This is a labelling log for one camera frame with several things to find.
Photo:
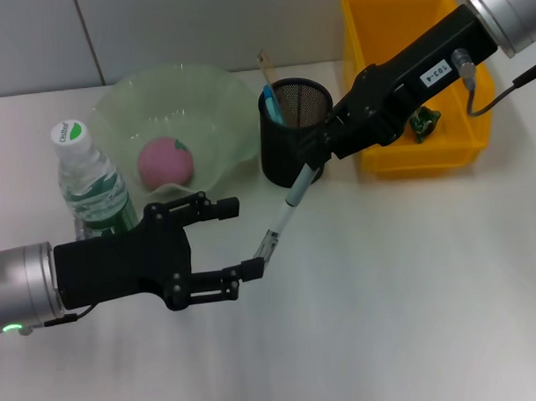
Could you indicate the blue scissors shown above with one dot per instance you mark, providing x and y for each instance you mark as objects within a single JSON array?
[{"x": 273, "y": 108}]

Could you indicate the green glass fruit bowl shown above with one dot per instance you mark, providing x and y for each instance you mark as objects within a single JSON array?
[{"x": 203, "y": 106}]

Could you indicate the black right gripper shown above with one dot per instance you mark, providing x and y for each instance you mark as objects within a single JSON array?
[{"x": 400, "y": 90}]

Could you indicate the clear plastic ruler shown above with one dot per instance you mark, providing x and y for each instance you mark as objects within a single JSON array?
[{"x": 267, "y": 68}]

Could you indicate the yellow plastic bin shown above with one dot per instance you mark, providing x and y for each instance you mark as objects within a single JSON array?
[{"x": 425, "y": 160}]

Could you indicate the pink toy peach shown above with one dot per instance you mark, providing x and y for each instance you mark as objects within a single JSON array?
[{"x": 161, "y": 164}]

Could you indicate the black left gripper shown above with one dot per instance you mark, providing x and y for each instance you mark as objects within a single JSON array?
[{"x": 120, "y": 267}]

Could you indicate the black mesh pen holder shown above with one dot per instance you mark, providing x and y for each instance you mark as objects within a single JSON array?
[{"x": 284, "y": 156}]

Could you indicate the clear water bottle green label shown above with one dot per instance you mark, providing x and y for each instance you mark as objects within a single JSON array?
[{"x": 87, "y": 180}]

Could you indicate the silver grey pen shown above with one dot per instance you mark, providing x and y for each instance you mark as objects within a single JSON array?
[{"x": 290, "y": 208}]

